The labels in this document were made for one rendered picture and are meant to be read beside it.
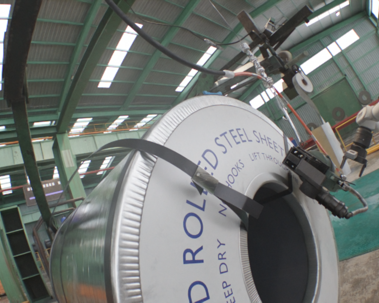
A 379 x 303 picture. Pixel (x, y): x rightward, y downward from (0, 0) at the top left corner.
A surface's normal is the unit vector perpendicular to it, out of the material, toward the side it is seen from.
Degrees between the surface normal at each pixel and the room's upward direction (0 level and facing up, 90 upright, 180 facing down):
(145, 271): 90
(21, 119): 152
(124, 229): 89
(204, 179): 96
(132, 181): 89
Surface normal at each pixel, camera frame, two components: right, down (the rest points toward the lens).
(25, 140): 0.59, 0.60
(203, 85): -0.39, -0.04
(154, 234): 0.62, -0.43
